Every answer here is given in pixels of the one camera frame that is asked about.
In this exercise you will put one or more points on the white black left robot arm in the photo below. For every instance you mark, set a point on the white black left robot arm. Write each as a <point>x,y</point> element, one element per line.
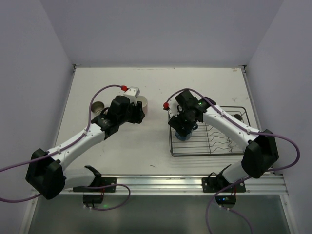
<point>49,173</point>

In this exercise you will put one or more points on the pink hexagonal mug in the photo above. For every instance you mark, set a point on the pink hexagonal mug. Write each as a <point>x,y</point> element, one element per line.
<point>144,101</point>

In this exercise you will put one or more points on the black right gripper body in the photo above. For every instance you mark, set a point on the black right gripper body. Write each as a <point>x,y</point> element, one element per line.
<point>182,125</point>

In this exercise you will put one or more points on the aluminium front rail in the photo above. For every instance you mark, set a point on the aluminium front rail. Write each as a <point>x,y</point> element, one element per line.
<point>155,184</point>

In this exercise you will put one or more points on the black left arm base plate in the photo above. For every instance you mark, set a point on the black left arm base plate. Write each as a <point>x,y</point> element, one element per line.
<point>99,182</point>

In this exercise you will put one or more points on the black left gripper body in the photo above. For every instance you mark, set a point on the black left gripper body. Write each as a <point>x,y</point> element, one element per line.
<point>137,113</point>

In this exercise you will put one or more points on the blue hexagonal mug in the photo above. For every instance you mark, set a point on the blue hexagonal mug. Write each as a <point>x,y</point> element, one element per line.
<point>187,136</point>

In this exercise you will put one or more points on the grey wire dish rack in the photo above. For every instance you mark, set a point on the grey wire dish rack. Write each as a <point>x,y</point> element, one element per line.
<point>206,140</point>

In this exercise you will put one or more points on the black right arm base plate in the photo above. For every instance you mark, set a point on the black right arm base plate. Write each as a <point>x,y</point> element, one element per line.
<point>214,183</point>

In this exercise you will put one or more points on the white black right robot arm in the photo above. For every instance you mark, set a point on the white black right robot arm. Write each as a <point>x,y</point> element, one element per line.
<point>259,148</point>

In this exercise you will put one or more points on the dark cup in rack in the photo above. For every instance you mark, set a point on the dark cup in rack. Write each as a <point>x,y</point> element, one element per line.
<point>238,117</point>

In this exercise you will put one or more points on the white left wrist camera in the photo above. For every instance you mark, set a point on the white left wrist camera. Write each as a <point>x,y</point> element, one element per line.
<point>131,93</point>

